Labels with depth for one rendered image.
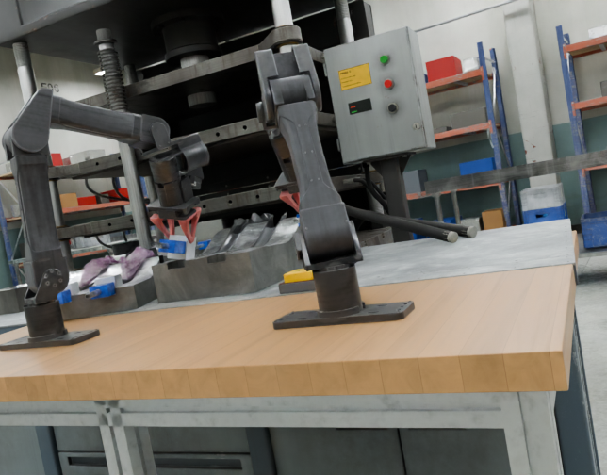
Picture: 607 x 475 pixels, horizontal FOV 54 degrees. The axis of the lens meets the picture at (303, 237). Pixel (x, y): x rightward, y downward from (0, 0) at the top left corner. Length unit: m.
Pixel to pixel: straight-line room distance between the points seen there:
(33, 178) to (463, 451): 0.95
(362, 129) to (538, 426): 1.55
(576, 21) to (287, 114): 7.00
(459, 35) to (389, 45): 6.04
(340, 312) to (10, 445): 1.26
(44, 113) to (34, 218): 0.19
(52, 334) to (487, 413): 0.81
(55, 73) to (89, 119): 9.34
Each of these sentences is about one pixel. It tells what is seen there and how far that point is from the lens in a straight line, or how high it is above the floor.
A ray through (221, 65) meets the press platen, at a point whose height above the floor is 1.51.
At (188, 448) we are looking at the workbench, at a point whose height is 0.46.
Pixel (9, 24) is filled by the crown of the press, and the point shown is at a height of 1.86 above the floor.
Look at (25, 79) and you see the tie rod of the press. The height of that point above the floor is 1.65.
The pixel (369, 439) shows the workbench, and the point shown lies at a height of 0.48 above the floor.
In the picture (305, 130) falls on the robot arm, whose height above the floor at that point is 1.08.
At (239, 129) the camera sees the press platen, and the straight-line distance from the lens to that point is 2.20.
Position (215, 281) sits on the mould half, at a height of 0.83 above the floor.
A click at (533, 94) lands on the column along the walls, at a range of 7.52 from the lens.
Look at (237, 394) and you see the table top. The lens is 0.74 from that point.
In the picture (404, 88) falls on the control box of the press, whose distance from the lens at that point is 2.05.
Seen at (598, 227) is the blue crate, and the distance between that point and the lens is 4.80.
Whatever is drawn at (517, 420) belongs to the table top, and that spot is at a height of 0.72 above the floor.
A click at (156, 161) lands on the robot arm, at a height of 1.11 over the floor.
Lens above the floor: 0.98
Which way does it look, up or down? 4 degrees down
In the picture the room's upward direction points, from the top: 10 degrees counter-clockwise
